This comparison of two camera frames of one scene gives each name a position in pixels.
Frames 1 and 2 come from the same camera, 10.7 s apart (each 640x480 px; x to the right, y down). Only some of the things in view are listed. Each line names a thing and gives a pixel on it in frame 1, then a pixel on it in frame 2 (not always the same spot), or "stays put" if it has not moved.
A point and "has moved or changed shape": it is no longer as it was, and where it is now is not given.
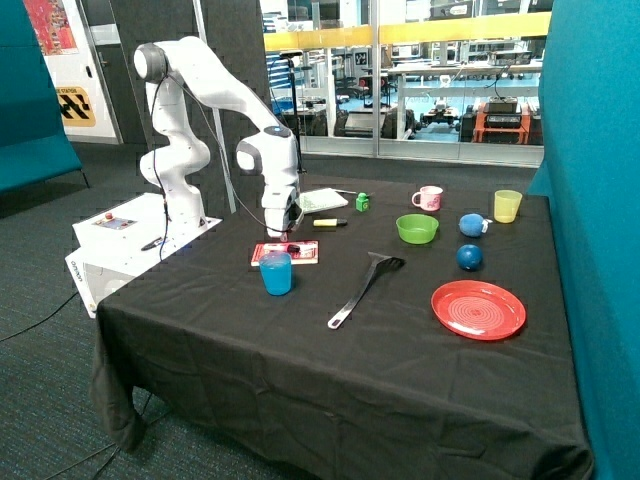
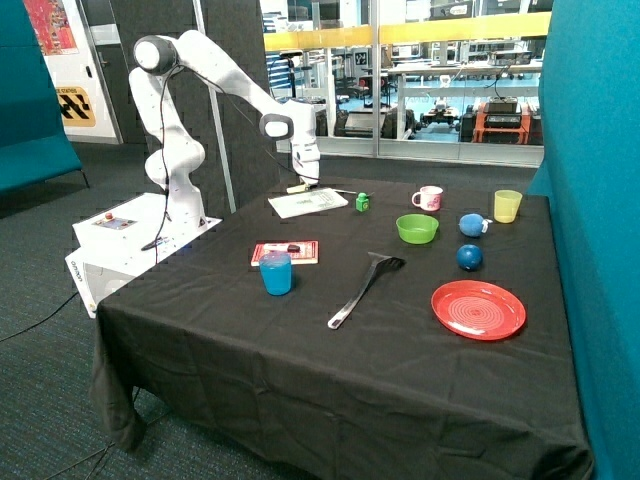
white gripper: (275, 196) -> (306, 160)
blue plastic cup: (276, 272) stays put
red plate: (479, 310) stays put
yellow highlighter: (329, 222) has moved or changed shape
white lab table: (461, 68) stays put
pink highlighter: (280, 246) stays put
